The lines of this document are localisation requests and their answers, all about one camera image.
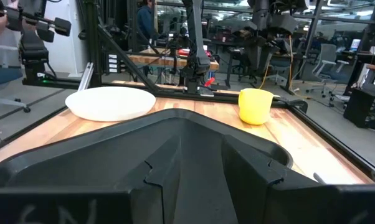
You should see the silver aluminium profile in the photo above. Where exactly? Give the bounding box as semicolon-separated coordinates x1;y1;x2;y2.
77;62;95;92

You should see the yellow cable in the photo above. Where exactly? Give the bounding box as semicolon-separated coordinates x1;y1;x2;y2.
258;34;297;91

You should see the white round plate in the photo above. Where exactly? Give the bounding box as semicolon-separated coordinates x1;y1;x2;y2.
65;86;157;123

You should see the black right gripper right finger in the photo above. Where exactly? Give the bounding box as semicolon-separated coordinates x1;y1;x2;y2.
221;134;287;224

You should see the yellow mug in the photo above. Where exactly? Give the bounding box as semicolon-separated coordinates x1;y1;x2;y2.
237;88;281;126

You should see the black labelled control box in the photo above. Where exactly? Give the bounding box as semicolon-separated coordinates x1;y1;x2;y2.
105;52;128;75

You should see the black table clamp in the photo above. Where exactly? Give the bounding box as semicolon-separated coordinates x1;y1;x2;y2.
279;97;309;114

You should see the black computer tower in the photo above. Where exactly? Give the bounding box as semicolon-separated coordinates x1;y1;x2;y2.
343;83;375;131

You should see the person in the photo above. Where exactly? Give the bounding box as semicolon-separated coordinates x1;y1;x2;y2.
136;0;159;43

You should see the wooden background table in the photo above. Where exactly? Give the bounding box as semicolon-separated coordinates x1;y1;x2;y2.
127;47;220;71

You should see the blue office chair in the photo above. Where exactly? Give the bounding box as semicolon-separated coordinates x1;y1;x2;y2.
0;67;32;113

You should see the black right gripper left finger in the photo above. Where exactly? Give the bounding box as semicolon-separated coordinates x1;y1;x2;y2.
115;134;184;224

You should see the black background robot rig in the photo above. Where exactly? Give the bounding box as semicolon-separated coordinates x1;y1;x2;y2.
229;0;311;82

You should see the grey office chair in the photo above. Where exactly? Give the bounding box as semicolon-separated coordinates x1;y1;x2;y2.
305;42;350;95

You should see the black plastic tray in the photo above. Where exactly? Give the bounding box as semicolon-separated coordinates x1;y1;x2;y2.
0;108;295;191

